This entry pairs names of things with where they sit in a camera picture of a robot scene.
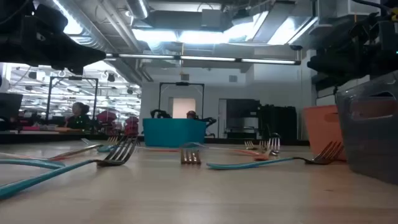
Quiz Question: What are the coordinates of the black aluminium table frame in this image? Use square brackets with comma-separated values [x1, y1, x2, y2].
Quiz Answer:
[0, 133, 311, 146]

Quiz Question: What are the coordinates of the blue-handled black fork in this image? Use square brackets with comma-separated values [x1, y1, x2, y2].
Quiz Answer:
[96, 139, 139, 154]
[0, 138, 138, 200]
[206, 141, 345, 170]

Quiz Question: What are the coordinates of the orange plastic bin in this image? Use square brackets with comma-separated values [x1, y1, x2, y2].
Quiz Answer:
[303, 105, 348, 162]

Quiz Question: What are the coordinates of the orange-handled silver fork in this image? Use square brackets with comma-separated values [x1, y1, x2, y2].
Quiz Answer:
[0, 151, 66, 162]
[179, 141, 261, 156]
[253, 133, 282, 162]
[80, 138, 180, 153]

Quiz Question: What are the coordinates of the silver round ventilation duct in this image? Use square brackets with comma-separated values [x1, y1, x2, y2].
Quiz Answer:
[37, 0, 147, 85]

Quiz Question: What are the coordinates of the teal plastic bin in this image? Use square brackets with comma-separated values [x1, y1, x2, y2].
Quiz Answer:
[142, 118, 208, 148]

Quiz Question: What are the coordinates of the red chair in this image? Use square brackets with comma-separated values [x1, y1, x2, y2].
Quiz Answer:
[124, 116, 140, 137]
[95, 110, 118, 125]

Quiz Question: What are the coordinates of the black cabinet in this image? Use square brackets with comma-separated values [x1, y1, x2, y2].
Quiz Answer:
[257, 105, 298, 141]

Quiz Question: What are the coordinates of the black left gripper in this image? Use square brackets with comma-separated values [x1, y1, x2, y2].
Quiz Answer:
[0, 0, 107, 76]

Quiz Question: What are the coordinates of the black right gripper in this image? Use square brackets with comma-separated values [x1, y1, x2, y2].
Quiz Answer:
[307, 12, 398, 91]

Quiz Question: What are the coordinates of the grey plastic bin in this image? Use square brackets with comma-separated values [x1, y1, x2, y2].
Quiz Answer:
[335, 70, 398, 185]

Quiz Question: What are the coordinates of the black monitor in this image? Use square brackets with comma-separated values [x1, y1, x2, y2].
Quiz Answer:
[0, 92, 24, 121]

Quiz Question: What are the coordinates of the black gantry frame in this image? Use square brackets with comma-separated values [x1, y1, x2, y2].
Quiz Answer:
[159, 82, 205, 119]
[46, 76, 100, 125]

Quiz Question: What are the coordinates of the teal handle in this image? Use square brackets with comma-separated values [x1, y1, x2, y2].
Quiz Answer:
[0, 157, 67, 171]

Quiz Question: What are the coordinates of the dark shelf unit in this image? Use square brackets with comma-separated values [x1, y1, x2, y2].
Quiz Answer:
[218, 98, 261, 139]

